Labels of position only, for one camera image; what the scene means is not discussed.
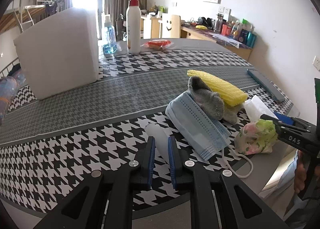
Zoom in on floral green cloth bag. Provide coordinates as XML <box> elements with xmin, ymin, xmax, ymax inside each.
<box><xmin>234</xmin><ymin>119</ymin><xmax>278</xmax><ymax>155</ymax></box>

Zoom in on blue surgical face mask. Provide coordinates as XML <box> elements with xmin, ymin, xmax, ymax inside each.
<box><xmin>164</xmin><ymin>91</ymin><xmax>254</xmax><ymax>179</ymax></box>

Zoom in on white styrofoam box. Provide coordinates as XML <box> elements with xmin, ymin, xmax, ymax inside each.
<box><xmin>14</xmin><ymin>8</ymin><xmax>99</xmax><ymax>100</ymax></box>

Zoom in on person's right hand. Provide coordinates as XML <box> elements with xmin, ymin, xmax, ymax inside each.
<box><xmin>294</xmin><ymin>151</ymin><xmax>306</xmax><ymax>194</ymax></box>

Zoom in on small white plastic bottle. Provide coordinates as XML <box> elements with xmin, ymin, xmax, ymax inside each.
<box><xmin>145</xmin><ymin>123</ymin><xmax>169</xmax><ymax>163</ymax></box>

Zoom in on white tissue paper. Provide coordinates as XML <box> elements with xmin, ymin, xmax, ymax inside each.
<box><xmin>243</xmin><ymin>95</ymin><xmax>277</xmax><ymax>122</ymax></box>

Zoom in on dark grey flat case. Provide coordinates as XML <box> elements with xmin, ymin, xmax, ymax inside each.
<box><xmin>247</xmin><ymin>69</ymin><xmax>285</xmax><ymax>103</ymax></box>

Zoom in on grey sock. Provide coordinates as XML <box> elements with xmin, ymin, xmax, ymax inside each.
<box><xmin>188</xmin><ymin>77</ymin><xmax>243</xmax><ymax>125</ymax></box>

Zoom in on wooden desk with drawers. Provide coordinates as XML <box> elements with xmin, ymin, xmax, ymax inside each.
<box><xmin>141</xmin><ymin>15</ymin><xmax>254</xmax><ymax>62</ymax></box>

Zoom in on teal bottles on desk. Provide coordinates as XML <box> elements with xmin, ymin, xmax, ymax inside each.
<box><xmin>239</xmin><ymin>29</ymin><xmax>257</xmax><ymax>48</ymax></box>

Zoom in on papers on desk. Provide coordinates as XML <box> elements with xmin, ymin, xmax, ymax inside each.
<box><xmin>212</xmin><ymin>33</ymin><xmax>241</xmax><ymax>47</ymax></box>

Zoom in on red snack packet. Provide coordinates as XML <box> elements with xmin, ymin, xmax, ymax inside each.
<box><xmin>142</xmin><ymin>39</ymin><xmax>173</xmax><ymax>50</ymax></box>

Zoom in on blue liquid spray bottle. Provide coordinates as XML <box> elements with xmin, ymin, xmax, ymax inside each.
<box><xmin>103</xmin><ymin>14</ymin><xmax>117</xmax><ymax>54</ymax></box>

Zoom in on yellow object on desk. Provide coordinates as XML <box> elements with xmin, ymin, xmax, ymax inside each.
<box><xmin>196</xmin><ymin>25</ymin><xmax>207</xmax><ymax>30</ymax></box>

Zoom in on wooden smiley face chair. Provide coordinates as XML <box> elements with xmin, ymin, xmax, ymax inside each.
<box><xmin>159</xmin><ymin>13</ymin><xmax>181</xmax><ymax>39</ymax></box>

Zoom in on white lotion pump bottle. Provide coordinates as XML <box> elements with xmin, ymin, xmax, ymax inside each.
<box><xmin>126</xmin><ymin>0</ymin><xmax>141</xmax><ymax>54</ymax></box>

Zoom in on blue plaid quilt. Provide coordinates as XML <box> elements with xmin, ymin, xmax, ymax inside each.
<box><xmin>1</xmin><ymin>68</ymin><xmax>25</xmax><ymax>124</ymax></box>

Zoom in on metal bunk bed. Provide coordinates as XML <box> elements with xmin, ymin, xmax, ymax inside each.
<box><xmin>1</xmin><ymin>0</ymin><xmax>65</xmax><ymax>77</ymax></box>

